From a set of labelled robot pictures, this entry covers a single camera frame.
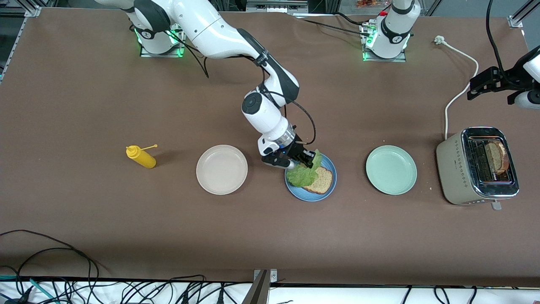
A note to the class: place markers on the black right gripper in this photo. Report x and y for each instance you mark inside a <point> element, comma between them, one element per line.
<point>298,149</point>

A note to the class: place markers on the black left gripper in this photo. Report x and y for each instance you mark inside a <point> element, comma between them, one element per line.
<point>504,80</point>

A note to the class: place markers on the green lettuce leaf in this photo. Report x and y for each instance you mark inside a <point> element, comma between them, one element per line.
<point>301,177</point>

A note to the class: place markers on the brown bread slice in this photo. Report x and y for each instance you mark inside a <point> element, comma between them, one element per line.
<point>322,181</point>
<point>495,158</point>

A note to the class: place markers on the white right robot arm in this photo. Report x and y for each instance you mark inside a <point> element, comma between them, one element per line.
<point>202,25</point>

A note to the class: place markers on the blue round plate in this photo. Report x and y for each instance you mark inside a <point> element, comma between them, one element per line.
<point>310,196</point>

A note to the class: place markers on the beige round plate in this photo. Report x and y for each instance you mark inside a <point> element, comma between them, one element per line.
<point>222,169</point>

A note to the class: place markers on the mint green round plate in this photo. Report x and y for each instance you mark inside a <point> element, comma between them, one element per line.
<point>391,169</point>

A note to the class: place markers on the aluminium corner profile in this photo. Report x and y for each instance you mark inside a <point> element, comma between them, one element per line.
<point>517,20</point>
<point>33,12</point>

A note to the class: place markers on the beige chrome toaster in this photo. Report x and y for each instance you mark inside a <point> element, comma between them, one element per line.
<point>453,169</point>

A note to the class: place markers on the orange snack package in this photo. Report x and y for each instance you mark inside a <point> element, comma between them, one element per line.
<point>371,3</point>

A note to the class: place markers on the yellow squeeze sauce bottle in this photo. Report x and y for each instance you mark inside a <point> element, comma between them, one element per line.
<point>143,158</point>

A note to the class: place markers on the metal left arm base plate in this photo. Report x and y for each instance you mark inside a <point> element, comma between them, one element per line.
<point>384,60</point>

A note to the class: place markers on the metal table bracket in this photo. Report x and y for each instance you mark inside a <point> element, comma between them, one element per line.
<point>273,276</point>

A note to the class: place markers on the aluminium profile post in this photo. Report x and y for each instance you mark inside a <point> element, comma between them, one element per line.
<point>257,293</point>

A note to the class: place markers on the aluminium rail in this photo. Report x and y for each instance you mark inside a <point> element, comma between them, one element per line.
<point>274,6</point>

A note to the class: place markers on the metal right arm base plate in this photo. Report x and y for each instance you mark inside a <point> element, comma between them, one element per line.
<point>160,55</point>

